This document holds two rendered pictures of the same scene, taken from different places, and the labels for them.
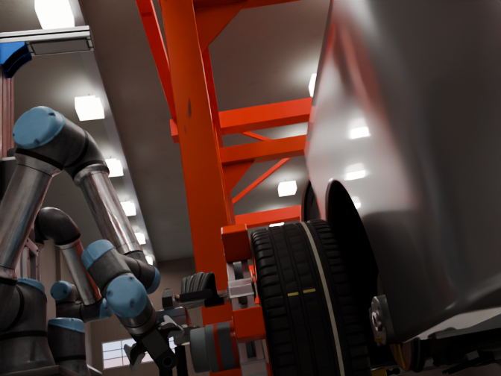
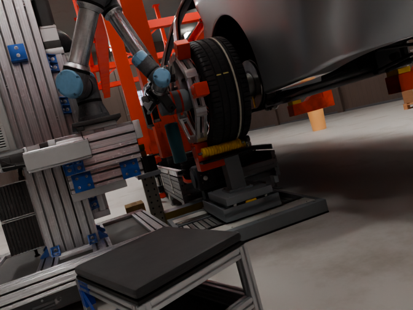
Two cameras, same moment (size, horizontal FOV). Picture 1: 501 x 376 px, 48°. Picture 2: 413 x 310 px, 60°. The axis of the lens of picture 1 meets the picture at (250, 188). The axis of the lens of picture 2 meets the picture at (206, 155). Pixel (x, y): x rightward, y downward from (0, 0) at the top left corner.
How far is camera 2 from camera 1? 67 cm
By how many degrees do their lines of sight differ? 28
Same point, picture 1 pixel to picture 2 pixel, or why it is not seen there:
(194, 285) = not seen: hidden behind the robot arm
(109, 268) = (150, 64)
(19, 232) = (89, 47)
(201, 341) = not seen: hidden behind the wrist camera
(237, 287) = (190, 72)
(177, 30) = not seen: outside the picture
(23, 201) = (90, 29)
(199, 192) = (133, 18)
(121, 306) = (163, 82)
